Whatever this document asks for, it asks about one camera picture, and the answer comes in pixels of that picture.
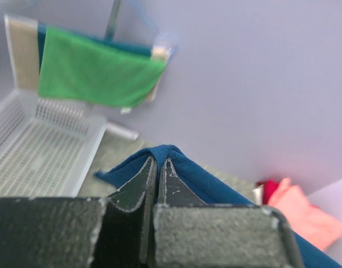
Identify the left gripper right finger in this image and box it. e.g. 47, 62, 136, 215
158, 158, 206, 207

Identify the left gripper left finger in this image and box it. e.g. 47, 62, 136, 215
92, 156, 157, 267

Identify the blue t shirt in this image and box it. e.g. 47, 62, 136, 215
94, 144, 342, 268

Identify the white folded t shirt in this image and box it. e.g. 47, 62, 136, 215
252, 185, 264, 205

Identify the white rack foot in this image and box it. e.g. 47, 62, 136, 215
105, 122, 139, 141

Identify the white plastic laundry basket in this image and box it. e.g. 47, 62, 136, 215
0, 90, 107, 197

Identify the salmon folded t shirt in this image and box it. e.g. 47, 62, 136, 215
267, 178, 342, 251

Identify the green towel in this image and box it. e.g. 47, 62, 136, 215
38, 27, 166, 108

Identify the white clothes rack pole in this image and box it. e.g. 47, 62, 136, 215
104, 0, 122, 40

